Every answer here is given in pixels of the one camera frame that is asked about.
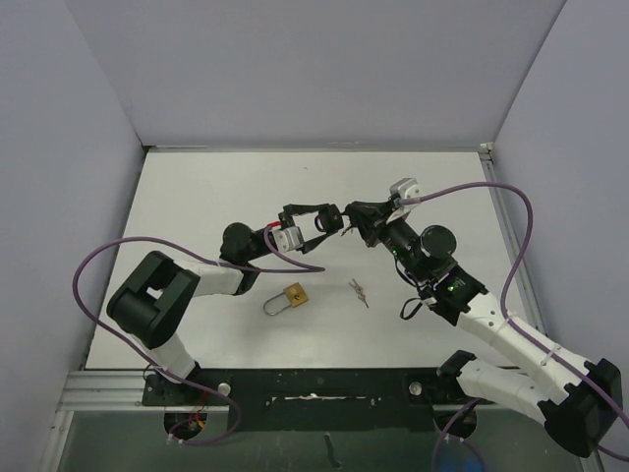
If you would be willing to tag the aluminium frame rail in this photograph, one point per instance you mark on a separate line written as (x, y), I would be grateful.
(99, 390)

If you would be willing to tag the small silver key pair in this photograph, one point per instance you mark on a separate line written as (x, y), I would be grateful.
(360, 291)

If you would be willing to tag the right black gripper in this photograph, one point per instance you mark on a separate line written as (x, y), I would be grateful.
(371, 213)

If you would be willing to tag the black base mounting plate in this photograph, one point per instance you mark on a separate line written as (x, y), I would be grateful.
(338, 416)

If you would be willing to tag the brass padlock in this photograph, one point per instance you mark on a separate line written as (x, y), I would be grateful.
(290, 297)

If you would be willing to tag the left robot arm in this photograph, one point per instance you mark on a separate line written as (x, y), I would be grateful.
(151, 302)

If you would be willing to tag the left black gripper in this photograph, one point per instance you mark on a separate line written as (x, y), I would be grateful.
(286, 213)

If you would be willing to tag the black padlock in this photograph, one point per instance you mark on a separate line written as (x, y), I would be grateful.
(329, 220)

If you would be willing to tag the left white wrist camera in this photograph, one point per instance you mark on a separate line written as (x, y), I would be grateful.
(285, 239)

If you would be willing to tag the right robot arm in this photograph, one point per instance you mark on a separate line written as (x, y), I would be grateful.
(575, 399)

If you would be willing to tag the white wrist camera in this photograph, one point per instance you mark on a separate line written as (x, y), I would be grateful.
(405, 195)
(285, 239)

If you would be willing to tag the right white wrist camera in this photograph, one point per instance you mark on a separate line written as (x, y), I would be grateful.
(405, 195)

